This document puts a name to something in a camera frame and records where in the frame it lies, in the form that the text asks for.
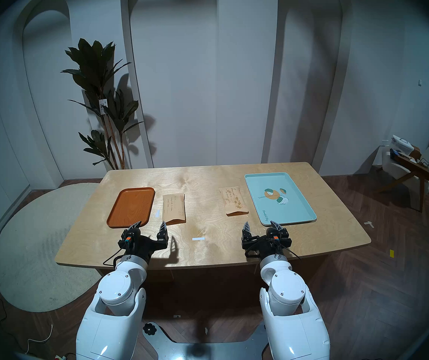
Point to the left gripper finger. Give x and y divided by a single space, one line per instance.
163 228
135 226

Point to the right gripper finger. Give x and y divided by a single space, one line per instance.
247 228
275 225

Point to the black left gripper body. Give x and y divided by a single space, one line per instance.
143 245

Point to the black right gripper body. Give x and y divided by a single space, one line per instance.
265 246

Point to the plain kraft envelope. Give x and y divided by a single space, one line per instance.
174 209

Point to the kraft envelope with floral print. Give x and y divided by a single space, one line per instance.
233 201

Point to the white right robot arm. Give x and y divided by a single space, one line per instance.
287 291

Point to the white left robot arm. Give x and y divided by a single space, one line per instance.
119 291

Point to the teal tray with print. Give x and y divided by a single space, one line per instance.
280 209

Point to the orange rectangular tray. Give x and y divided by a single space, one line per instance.
131 207

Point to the light wooden table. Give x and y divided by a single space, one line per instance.
207 183

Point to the black base knob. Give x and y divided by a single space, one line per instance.
149 329

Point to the round beige rug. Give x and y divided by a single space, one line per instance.
34 243

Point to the white plant tag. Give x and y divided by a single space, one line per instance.
103 106

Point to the tall dark green plant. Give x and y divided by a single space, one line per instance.
94 66

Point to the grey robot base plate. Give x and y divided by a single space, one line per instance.
203 350

